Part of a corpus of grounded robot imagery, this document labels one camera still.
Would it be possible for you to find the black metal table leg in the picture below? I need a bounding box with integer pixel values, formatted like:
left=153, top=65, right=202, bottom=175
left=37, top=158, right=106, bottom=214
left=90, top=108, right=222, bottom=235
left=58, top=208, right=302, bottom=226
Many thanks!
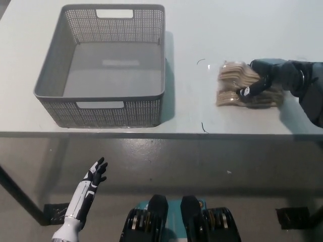
left=0, top=163, right=50, bottom=226
left=309, top=205, right=323, bottom=225

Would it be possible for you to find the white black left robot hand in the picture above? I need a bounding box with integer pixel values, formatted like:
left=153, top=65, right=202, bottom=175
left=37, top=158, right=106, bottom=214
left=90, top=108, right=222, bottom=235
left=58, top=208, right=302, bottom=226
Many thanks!
left=64, top=157, right=109, bottom=225

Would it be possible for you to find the clear bag of wooden forks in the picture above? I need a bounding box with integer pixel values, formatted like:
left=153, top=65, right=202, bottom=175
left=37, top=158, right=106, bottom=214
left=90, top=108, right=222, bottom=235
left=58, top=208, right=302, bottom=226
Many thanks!
left=214, top=60, right=285, bottom=109

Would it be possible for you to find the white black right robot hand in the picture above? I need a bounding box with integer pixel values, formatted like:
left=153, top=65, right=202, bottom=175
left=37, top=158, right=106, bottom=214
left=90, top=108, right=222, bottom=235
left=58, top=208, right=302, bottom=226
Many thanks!
left=236, top=58, right=303, bottom=98

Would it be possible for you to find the grey perforated plastic basket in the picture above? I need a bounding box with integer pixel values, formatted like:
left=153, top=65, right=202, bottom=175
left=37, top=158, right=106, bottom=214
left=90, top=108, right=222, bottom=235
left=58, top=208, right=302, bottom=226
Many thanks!
left=33, top=4, right=167, bottom=128

